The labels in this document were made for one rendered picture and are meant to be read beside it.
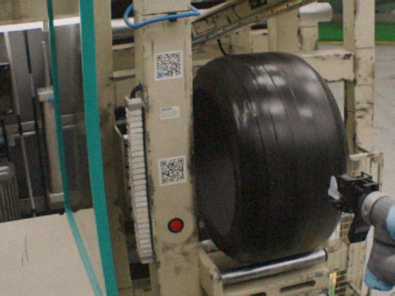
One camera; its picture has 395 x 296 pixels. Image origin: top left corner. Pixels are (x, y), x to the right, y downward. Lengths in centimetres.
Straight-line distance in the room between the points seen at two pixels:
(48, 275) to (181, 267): 76
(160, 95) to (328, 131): 44
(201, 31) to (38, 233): 100
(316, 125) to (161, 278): 62
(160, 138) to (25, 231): 52
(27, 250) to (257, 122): 68
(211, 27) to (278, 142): 61
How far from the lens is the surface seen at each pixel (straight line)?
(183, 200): 191
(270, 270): 202
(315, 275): 207
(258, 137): 173
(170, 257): 198
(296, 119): 177
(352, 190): 158
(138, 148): 184
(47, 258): 138
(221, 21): 223
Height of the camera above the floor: 191
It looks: 23 degrees down
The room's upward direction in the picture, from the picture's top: 1 degrees counter-clockwise
